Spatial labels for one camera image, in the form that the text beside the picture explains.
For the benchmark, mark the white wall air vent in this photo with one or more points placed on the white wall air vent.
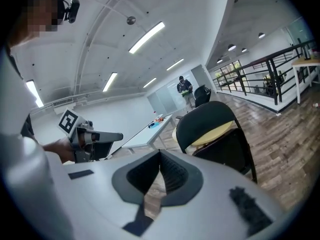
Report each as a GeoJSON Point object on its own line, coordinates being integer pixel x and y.
{"type": "Point", "coordinates": [63, 105]}

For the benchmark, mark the round ceiling lamp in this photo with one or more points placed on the round ceiling lamp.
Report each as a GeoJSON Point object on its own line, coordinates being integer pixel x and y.
{"type": "Point", "coordinates": [261, 35]}
{"type": "Point", "coordinates": [231, 47]}
{"type": "Point", "coordinates": [220, 61]}
{"type": "Point", "coordinates": [244, 50]}

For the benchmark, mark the person's left forearm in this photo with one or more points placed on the person's left forearm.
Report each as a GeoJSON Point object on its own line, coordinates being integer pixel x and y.
{"type": "Point", "coordinates": [50, 149]}

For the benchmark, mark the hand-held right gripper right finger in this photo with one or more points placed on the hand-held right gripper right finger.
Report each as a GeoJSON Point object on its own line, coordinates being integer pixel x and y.
{"type": "Point", "coordinates": [215, 176]}

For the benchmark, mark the white container red lid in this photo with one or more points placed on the white container red lid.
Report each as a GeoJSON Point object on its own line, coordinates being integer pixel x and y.
{"type": "Point", "coordinates": [155, 114]}

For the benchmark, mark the person's head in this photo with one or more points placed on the person's head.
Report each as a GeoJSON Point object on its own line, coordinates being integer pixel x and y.
{"type": "Point", "coordinates": [30, 14]}

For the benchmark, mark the frosted glass partition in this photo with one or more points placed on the frosted glass partition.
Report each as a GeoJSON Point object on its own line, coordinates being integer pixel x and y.
{"type": "Point", "coordinates": [165, 94]}

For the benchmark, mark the round yellow wooden table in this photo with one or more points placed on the round yellow wooden table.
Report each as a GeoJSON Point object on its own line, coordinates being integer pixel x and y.
{"type": "Point", "coordinates": [212, 135]}

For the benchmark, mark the person's black clothing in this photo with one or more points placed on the person's black clothing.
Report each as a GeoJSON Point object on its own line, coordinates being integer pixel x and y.
{"type": "Point", "coordinates": [26, 129]}

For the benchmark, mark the black head-worn camera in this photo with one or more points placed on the black head-worn camera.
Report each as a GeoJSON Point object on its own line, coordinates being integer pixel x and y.
{"type": "Point", "coordinates": [72, 10]}

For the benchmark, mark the black office chair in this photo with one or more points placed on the black office chair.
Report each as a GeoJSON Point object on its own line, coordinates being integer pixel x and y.
{"type": "Point", "coordinates": [202, 95]}

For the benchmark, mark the red white snack packet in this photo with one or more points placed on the red white snack packet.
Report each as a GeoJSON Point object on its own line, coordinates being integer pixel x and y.
{"type": "Point", "coordinates": [316, 105]}

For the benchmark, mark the black metal railing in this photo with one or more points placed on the black metal railing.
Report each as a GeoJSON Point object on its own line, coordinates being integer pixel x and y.
{"type": "Point", "coordinates": [273, 81]}

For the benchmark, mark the blue cloth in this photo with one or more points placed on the blue cloth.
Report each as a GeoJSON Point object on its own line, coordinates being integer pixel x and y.
{"type": "Point", "coordinates": [152, 125]}

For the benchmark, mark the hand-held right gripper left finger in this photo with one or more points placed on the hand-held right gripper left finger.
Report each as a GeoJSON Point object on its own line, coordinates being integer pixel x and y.
{"type": "Point", "coordinates": [100, 196]}

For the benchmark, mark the group of ceiling tube lights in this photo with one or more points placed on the group of ceiling tube lights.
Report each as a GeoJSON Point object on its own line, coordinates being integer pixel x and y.
{"type": "Point", "coordinates": [147, 36]}

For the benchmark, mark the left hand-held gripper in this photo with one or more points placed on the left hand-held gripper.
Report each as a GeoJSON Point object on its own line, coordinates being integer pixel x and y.
{"type": "Point", "coordinates": [72, 124]}

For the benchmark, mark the black folding chair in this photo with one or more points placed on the black folding chair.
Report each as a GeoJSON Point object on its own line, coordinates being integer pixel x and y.
{"type": "Point", "coordinates": [205, 124]}

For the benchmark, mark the small orange packet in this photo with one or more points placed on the small orange packet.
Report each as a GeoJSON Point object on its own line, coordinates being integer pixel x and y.
{"type": "Point", "coordinates": [159, 120]}

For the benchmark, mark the large glass window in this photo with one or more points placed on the large glass window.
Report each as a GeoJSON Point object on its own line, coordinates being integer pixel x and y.
{"type": "Point", "coordinates": [227, 75]}

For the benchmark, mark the round metal ceiling fixture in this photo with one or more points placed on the round metal ceiling fixture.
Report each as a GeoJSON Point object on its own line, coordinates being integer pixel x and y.
{"type": "Point", "coordinates": [131, 20]}

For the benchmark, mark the person's left hand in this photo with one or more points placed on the person's left hand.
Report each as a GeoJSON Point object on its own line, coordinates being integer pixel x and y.
{"type": "Point", "coordinates": [65, 151]}

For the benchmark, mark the white rectangular table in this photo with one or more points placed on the white rectangular table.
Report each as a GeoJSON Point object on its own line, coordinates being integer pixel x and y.
{"type": "Point", "coordinates": [150, 136]}

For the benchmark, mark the wooden top white desk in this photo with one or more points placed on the wooden top white desk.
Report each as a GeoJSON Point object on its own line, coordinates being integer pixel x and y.
{"type": "Point", "coordinates": [307, 62]}

